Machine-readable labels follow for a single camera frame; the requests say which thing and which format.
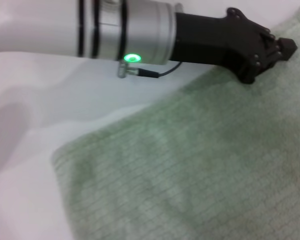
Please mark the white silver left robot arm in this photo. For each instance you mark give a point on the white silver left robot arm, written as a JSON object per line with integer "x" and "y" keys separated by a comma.
{"x": 65, "y": 27}

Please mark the green ribbed towel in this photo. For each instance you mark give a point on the green ribbed towel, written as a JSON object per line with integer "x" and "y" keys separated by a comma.
{"x": 202, "y": 162}

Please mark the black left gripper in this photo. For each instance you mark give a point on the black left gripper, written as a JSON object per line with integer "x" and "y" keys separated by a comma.
{"x": 215, "y": 42}

